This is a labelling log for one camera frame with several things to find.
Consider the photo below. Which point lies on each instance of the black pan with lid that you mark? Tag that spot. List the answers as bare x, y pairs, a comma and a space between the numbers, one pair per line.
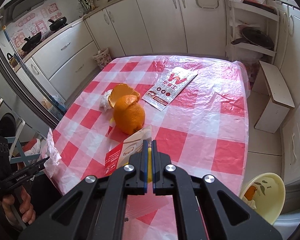
256, 40

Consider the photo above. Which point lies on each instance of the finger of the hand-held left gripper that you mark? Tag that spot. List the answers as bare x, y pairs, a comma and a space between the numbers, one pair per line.
38, 170
38, 162

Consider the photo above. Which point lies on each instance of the black wok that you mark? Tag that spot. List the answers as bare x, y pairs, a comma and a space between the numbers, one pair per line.
32, 41
57, 22

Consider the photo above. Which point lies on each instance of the grey sliding door frame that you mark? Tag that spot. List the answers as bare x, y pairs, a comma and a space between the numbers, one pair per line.
20, 85

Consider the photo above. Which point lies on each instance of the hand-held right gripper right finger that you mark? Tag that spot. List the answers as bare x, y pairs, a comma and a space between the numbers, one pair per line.
154, 160

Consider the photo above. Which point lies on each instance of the person's left hand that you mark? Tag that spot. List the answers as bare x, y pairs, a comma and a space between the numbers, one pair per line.
26, 205

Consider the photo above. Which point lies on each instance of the white storage rack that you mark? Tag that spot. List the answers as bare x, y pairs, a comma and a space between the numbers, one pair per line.
255, 12

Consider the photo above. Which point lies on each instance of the crumpled white tissue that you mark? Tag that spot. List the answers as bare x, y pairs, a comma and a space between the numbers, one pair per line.
104, 101

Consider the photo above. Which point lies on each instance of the red white sneaker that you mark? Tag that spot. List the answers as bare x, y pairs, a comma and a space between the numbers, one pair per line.
32, 147

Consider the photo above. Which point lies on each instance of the orange peel piece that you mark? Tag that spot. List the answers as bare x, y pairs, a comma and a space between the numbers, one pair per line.
121, 91
251, 192

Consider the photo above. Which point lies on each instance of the pale yellow plastic basin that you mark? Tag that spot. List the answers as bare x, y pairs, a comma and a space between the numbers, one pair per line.
270, 195

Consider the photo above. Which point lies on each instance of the blue white shoe rack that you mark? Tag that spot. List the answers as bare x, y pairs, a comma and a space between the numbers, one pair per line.
17, 152

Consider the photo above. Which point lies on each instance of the white two-drawer base cabinet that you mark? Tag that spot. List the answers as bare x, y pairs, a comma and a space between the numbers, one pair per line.
70, 57

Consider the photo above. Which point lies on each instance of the white step stool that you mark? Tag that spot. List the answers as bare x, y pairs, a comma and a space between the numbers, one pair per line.
272, 92

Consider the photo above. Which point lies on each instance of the white base cabinet with doors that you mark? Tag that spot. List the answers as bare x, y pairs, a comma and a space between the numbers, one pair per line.
152, 22

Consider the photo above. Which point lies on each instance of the printed foil food bag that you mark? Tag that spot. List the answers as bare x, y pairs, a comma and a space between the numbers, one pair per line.
173, 85

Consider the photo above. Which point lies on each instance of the hollow orange peel shell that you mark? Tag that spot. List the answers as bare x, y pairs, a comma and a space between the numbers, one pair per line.
128, 116

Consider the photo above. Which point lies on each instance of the pink wall stickers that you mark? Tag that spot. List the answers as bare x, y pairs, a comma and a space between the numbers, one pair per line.
32, 21

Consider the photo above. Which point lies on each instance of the white cabinet with small drawers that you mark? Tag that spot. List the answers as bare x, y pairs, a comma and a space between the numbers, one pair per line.
297, 55

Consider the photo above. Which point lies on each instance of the utensil holder with utensils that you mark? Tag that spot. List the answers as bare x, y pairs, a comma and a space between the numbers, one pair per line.
86, 2

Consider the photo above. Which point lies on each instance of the floral waste basket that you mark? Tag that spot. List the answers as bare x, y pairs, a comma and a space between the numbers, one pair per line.
102, 58

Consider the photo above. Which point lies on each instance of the yellow scrap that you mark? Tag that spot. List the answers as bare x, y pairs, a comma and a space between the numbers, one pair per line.
111, 122

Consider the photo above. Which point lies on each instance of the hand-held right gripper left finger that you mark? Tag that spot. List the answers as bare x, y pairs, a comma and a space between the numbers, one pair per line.
145, 160

